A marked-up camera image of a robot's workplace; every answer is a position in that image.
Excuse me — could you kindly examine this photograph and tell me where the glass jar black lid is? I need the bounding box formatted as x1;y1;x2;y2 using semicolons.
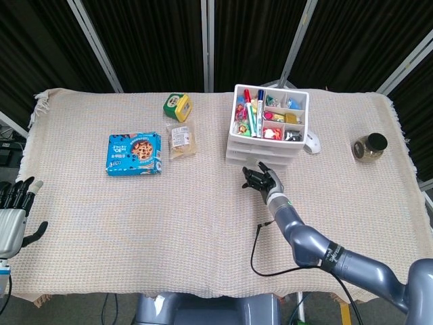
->
353;133;388;163

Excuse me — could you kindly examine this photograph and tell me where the white desktop drawer organizer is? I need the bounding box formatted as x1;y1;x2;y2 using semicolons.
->
225;84;310;168

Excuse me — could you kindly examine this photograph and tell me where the clear snack packet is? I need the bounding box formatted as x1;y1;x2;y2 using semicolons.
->
166;123;197;160

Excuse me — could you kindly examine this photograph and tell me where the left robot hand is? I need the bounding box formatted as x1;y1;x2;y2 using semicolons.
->
0;176;49;259

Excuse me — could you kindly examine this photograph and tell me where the red marker pen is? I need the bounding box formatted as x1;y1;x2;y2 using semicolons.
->
239;88;252;118

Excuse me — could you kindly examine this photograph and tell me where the beige woven tablecloth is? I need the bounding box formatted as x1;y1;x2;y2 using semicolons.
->
16;87;433;304

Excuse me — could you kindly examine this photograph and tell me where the green and yellow tin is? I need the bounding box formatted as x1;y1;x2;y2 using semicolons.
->
162;93;192;123

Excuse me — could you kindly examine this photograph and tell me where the grey robot torso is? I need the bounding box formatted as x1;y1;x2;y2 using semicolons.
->
135;292;281;325

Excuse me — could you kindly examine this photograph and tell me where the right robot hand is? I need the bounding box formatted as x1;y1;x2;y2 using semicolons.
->
241;161;284;206

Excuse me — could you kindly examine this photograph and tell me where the green marker pen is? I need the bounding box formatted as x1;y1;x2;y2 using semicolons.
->
248;103;257;137

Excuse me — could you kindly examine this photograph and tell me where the white computer mouse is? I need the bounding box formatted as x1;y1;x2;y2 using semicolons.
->
302;131;321;155

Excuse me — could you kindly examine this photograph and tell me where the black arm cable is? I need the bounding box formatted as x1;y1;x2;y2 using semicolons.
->
250;219;356;325

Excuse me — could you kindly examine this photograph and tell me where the blue cookie box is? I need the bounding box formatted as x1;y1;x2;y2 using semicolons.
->
107;132;162;177

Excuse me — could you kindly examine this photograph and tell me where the blue marker pen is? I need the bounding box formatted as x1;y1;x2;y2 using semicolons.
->
256;89;265;138

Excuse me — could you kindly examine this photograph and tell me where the grey metal screen post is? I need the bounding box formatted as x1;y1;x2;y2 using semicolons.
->
280;0;319;87
200;0;215;92
66;0;124;93
377;28;433;95

